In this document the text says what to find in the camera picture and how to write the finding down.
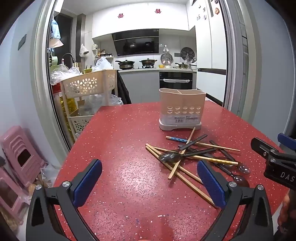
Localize white spice rack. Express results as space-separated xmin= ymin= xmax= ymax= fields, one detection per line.
xmin=96 ymin=49 xmax=115 ymax=61

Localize pink plastic stool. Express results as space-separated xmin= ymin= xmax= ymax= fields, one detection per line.
xmin=0 ymin=126 xmax=47 ymax=186
xmin=0 ymin=166 xmax=30 ymax=232

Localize white refrigerator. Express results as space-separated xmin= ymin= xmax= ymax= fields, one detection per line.
xmin=188 ymin=0 xmax=228 ymax=107

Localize black kitchen faucet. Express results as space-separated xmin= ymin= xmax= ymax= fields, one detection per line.
xmin=61 ymin=53 xmax=77 ymax=67

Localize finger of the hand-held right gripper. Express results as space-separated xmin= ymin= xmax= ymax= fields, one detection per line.
xmin=277 ymin=133 xmax=296 ymax=147
xmin=251 ymin=137 xmax=282 ymax=161

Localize group of fridge magnets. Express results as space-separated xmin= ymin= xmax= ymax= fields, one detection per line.
xmin=196 ymin=0 xmax=220 ymax=21

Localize dark handled metal spoon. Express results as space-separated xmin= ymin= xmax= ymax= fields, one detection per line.
xmin=211 ymin=160 xmax=250 ymax=188
xmin=159 ymin=148 xmax=216 ymax=164
xmin=209 ymin=140 xmax=251 ymax=175

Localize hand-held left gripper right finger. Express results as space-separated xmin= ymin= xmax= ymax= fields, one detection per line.
xmin=196 ymin=160 xmax=275 ymax=241

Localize beige plastic basket trolley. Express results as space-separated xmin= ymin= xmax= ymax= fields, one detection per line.
xmin=60 ymin=69 xmax=117 ymax=139

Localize round metal steamer rack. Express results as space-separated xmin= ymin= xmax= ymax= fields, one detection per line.
xmin=161 ymin=53 xmax=173 ymax=65

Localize black hanging garment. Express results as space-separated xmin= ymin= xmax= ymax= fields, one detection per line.
xmin=117 ymin=71 xmax=132 ymax=105

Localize black range hood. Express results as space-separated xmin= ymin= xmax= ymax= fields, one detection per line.
xmin=111 ymin=29 xmax=160 ymax=57

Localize brown wok with lid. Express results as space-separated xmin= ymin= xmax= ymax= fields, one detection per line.
xmin=139 ymin=58 xmax=158 ymax=66

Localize wooden chopstick dark patterned end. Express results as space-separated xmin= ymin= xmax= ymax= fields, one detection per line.
xmin=151 ymin=146 xmax=239 ymax=165

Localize black wok with lid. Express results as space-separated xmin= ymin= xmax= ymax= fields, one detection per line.
xmin=115 ymin=60 xmax=136 ymax=69

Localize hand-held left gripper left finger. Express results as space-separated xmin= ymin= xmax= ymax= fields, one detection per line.
xmin=25 ymin=159 xmax=103 ymax=241

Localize grey lower cabinets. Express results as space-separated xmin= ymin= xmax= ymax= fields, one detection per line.
xmin=118 ymin=70 xmax=160 ymax=104

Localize white upper cabinets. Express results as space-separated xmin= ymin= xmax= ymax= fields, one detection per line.
xmin=92 ymin=5 xmax=190 ymax=39

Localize person's right hand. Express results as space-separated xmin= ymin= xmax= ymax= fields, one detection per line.
xmin=277 ymin=189 xmax=296 ymax=232

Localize clear plastic bags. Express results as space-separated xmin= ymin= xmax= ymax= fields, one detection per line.
xmin=50 ymin=65 xmax=81 ymax=86

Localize yellow oil bottle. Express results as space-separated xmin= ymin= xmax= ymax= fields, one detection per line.
xmin=60 ymin=96 xmax=78 ymax=116

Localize black built-in oven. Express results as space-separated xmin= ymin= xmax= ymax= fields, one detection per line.
xmin=159 ymin=71 xmax=193 ymax=90

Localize grey door frame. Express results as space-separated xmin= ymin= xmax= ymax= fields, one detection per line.
xmin=32 ymin=0 xmax=252 ymax=151

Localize beige plastic utensil holder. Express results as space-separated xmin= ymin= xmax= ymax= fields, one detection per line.
xmin=158 ymin=88 xmax=207 ymax=131

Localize round dark divided pan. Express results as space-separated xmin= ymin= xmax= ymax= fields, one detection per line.
xmin=180 ymin=47 xmax=196 ymax=63

